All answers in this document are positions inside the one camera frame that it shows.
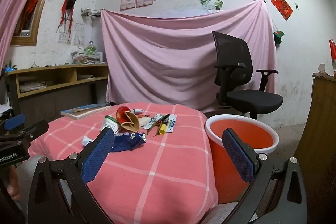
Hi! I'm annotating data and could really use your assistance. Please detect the stack of books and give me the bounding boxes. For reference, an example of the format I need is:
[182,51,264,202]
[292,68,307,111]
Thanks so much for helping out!
[71,52,104,65]

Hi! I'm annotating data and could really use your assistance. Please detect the yellow capped marker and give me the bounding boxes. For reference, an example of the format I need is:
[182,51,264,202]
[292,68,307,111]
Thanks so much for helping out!
[157,122,169,135]

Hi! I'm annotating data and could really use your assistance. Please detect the orange bucket with white rim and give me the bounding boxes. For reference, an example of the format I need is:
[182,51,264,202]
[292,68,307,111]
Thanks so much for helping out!
[205,114,279,203]

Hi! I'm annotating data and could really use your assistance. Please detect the paper wall calendar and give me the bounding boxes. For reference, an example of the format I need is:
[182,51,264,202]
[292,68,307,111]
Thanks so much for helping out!
[58,23,84,46]

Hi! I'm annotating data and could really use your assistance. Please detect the pink checked tablecloth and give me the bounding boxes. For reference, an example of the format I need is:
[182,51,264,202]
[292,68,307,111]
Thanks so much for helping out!
[28,102,218,224]

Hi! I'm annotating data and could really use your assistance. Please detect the crushed red paper cup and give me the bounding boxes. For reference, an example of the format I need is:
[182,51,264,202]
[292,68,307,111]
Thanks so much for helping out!
[115,106,140,133]

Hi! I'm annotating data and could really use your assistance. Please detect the red paper wall poster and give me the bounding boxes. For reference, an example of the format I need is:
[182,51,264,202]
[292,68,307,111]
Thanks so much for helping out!
[270,0,294,21]

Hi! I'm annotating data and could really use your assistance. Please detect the blue snack wrapper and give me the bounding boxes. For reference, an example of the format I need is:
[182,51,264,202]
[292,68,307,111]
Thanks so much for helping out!
[110,132,146,152]

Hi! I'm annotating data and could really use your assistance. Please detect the red hanging ornament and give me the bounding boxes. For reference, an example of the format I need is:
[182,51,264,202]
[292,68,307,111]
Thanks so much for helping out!
[329,39,336,61]

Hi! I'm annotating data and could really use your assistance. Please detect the beige paper piece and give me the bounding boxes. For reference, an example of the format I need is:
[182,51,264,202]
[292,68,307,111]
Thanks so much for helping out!
[138,115,151,127]

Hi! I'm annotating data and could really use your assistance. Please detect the wooden shelf desk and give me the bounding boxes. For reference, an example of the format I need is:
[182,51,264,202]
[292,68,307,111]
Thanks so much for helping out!
[5,64,109,123]

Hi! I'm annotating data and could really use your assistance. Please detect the green plant leaves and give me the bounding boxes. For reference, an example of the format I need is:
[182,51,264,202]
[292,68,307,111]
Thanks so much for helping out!
[1,60,18,75]

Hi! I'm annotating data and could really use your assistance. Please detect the blue cartoon cover book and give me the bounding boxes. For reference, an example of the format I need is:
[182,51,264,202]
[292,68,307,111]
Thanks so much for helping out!
[61,104,111,120]

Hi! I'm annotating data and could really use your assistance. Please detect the metal wire wall rack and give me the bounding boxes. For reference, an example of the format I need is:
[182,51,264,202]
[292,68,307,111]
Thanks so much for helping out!
[81,7,101,17]

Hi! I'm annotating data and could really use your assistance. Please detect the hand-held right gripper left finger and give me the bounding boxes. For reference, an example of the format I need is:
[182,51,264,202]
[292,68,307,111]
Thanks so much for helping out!
[28,127,115,224]

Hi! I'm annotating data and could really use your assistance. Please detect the brown wooden cabinet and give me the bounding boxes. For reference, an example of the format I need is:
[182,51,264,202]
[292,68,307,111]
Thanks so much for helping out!
[293,72,336,224]

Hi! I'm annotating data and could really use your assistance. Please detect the glass jar of green candy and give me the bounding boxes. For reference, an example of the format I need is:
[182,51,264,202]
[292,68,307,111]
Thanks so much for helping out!
[84,42,97,55]

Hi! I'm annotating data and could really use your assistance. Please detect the beige curved object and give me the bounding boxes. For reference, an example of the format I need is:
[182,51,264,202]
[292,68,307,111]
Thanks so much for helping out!
[318,63,334,76]

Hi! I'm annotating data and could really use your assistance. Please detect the pink hanging sheet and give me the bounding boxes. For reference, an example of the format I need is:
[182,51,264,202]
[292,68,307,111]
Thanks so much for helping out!
[101,0,277,113]

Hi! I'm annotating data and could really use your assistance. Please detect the green and white small box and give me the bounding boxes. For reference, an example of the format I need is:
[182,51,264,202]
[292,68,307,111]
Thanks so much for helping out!
[100,115,118,133]

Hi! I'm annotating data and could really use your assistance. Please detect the person's left hand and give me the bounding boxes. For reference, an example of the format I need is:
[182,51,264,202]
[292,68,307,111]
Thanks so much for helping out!
[5,166,21,201]

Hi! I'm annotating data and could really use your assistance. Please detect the white paper sheet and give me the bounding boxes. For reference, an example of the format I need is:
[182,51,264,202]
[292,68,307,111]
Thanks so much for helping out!
[0,104,13,116]

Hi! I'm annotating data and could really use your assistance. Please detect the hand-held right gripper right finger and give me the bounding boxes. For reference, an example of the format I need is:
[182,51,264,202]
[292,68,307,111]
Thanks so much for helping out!
[223,128,307,224]

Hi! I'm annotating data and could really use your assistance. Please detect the black mesh office chair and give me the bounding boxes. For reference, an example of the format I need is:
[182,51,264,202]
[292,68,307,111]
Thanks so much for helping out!
[211,31,284,119]

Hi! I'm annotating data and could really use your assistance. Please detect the white and blue toothpaste tube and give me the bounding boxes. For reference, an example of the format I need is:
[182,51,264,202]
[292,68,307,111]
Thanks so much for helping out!
[143,114,162,130]

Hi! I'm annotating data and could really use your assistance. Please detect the green hanging hat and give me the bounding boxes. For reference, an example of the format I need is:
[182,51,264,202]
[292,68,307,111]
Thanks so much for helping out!
[273,31,285,45]

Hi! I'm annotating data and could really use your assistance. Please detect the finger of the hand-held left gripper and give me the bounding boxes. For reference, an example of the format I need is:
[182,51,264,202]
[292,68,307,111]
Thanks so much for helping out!
[0,119,49,143]
[0,114,26,133]

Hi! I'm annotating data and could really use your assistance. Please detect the red and black tassel decoration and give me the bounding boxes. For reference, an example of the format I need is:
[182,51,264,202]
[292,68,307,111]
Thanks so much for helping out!
[56,0,77,34]

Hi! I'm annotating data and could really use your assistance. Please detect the blue and white sachet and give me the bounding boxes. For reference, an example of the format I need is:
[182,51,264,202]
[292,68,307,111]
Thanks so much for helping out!
[166,114,177,133]

